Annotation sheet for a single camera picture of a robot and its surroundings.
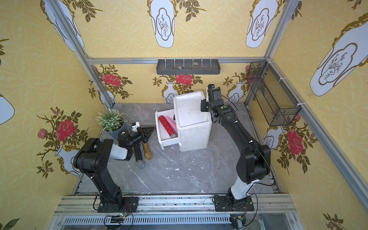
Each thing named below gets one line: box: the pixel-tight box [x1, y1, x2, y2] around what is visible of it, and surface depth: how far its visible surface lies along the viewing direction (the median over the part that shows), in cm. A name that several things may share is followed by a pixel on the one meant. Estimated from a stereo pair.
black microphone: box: [134, 142, 146, 170], surface depth 90 cm
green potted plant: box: [95, 108, 128, 139], surface depth 91 cm
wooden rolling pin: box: [143, 141, 153, 161], surface depth 92 cm
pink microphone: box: [165, 115, 178, 134], surface depth 98 cm
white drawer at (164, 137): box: [155, 108, 180, 150], surface depth 92 cm
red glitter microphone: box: [158, 115, 178, 139], surface depth 95 cm
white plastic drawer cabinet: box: [173, 91, 213, 152], surface depth 86 cm
